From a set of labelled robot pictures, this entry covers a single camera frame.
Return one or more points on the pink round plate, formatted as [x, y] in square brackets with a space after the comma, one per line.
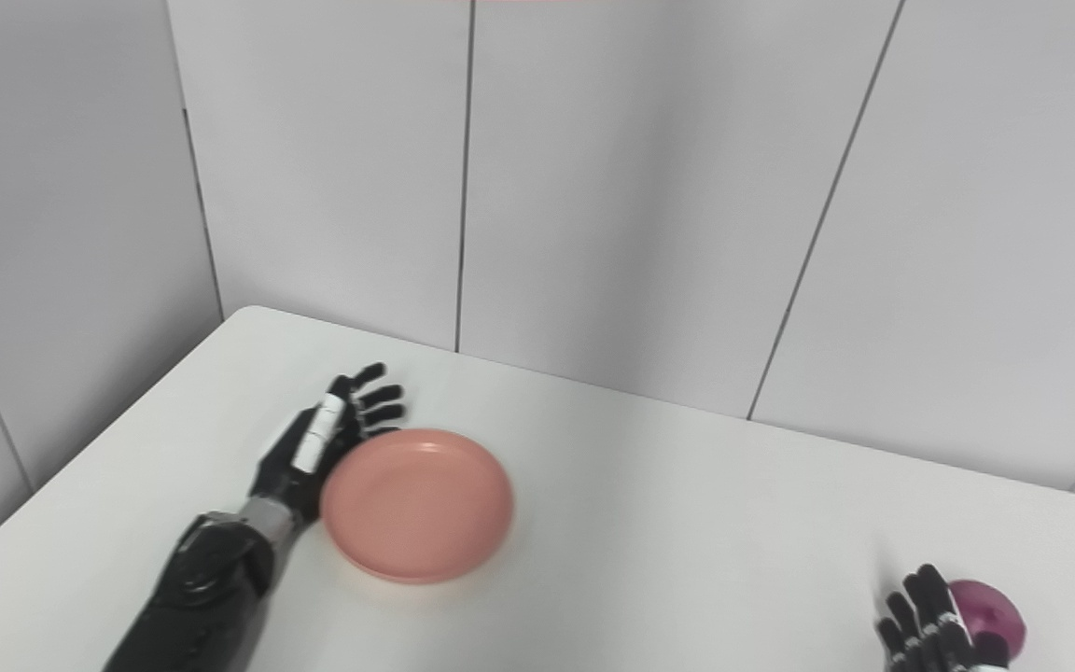
[417, 505]

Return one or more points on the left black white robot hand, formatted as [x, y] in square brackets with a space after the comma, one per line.
[314, 453]

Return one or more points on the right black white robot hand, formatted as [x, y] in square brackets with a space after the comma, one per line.
[929, 630]

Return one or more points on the purple red onion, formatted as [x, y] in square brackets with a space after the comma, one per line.
[995, 611]

